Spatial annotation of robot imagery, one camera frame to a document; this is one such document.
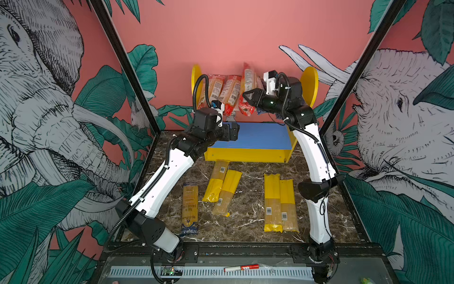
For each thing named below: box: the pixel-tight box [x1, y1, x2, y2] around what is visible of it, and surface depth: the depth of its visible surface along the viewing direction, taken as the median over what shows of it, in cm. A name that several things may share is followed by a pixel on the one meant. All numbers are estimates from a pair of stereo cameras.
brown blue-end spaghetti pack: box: [181, 183, 199, 235], surface depth 85 cm
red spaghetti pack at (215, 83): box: [198, 73, 226, 109], surface depth 81 cm
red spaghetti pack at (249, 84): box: [238, 62, 258, 117], surface depth 73 cm
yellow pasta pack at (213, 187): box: [202, 159, 230, 203], surface depth 95 cm
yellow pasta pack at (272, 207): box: [263, 173, 284, 234], surface depth 88 cm
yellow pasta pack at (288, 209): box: [280, 178, 300, 233], surface depth 85 cm
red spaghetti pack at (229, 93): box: [218, 74, 242, 117], surface depth 78 cm
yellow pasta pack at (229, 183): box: [212, 169, 243, 217], surface depth 92 cm
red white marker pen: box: [223, 263, 260, 273], surface depth 71 cm
